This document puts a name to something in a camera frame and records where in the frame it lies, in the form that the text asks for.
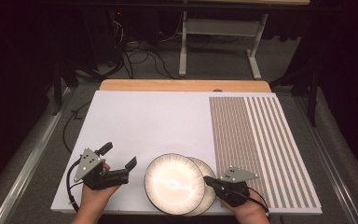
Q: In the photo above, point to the white board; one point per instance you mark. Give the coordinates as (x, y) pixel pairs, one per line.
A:
(143, 124)

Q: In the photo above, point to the person's left hand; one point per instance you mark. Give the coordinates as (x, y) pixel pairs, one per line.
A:
(96, 199)

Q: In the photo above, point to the aluminium rail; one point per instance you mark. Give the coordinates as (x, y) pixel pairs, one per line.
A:
(329, 155)
(28, 168)

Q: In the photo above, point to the white plate with black rim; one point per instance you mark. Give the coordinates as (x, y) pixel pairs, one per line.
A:
(174, 183)
(207, 169)

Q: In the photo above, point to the black metal stand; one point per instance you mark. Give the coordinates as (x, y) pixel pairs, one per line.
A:
(313, 99)
(57, 90)

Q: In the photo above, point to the black computer tower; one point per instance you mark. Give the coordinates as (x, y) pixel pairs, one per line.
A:
(102, 34)

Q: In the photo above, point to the person's right hand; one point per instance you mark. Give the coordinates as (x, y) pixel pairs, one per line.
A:
(251, 208)

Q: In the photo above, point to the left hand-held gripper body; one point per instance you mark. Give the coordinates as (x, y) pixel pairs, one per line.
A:
(88, 161)

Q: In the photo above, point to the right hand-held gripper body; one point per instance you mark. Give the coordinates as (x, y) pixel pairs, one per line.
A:
(233, 191)

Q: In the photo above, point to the white metal desk frame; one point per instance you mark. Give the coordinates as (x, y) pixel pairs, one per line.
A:
(220, 27)

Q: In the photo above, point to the striped grey placemat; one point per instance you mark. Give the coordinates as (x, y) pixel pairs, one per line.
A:
(261, 133)

